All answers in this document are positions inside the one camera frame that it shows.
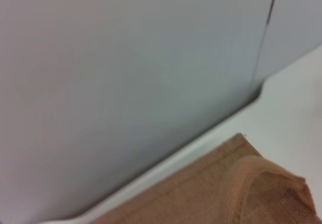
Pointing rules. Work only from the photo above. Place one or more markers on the brown woven handbag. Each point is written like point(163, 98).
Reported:
point(201, 196)

